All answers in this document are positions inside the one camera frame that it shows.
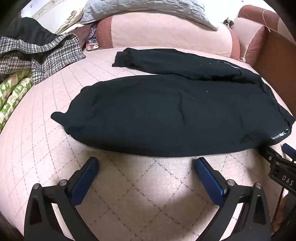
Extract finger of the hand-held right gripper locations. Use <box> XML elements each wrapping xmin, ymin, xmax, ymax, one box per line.
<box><xmin>259</xmin><ymin>145</ymin><xmax>286</xmax><ymax>164</ymax></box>
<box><xmin>282</xmin><ymin>143</ymin><xmax>296</xmax><ymax>161</ymax></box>

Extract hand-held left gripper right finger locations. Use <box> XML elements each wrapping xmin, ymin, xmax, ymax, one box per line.
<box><xmin>195</xmin><ymin>157</ymin><xmax>272</xmax><ymax>241</ymax></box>

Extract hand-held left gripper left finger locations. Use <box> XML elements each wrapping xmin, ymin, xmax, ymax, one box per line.
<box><xmin>24</xmin><ymin>156</ymin><xmax>100</xmax><ymax>241</ymax></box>

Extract black pants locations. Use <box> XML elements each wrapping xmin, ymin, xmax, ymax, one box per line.
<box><xmin>51</xmin><ymin>47</ymin><xmax>295</xmax><ymax>157</ymax></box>

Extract person's right hand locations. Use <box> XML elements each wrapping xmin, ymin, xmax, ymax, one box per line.
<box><xmin>272</xmin><ymin>192</ymin><xmax>290</xmax><ymax>235</ymax></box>

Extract pink quilted sofa cover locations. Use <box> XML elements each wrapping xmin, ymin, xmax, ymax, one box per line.
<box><xmin>0</xmin><ymin>46</ymin><xmax>296</xmax><ymax>241</ymax></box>

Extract green patterned blanket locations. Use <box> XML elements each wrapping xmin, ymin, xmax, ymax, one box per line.
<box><xmin>0</xmin><ymin>70</ymin><xmax>36</xmax><ymax>132</ymax></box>

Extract pink armrest cushion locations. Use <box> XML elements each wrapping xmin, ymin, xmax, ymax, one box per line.
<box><xmin>231</xmin><ymin>17</ymin><xmax>266</xmax><ymax>67</ymax></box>

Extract houndstooth coat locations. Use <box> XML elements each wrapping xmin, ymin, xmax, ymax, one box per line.
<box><xmin>0</xmin><ymin>34</ymin><xmax>86</xmax><ymax>84</ymax></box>

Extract colourful small packet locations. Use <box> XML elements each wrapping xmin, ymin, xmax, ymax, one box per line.
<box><xmin>85</xmin><ymin>38</ymin><xmax>100</xmax><ymax>51</ymax></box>

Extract pink bolster cushion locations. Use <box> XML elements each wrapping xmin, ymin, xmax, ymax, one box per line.
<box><xmin>95</xmin><ymin>11</ymin><xmax>241</xmax><ymax>59</ymax></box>

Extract black jacket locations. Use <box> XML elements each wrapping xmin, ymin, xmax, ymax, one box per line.
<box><xmin>4</xmin><ymin>17</ymin><xmax>61</xmax><ymax>46</ymax></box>

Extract cream cloth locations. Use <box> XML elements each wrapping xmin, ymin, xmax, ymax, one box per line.
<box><xmin>54</xmin><ymin>9</ymin><xmax>85</xmax><ymax>35</ymax></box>

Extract grey quilted blanket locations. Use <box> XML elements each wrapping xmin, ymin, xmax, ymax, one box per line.
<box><xmin>80</xmin><ymin>0</ymin><xmax>219</xmax><ymax>31</ymax></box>

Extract beige cord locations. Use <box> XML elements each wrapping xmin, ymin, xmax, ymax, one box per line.
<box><xmin>262</xmin><ymin>10</ymin><xmax>271</xmax><ymax>33</ymax></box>

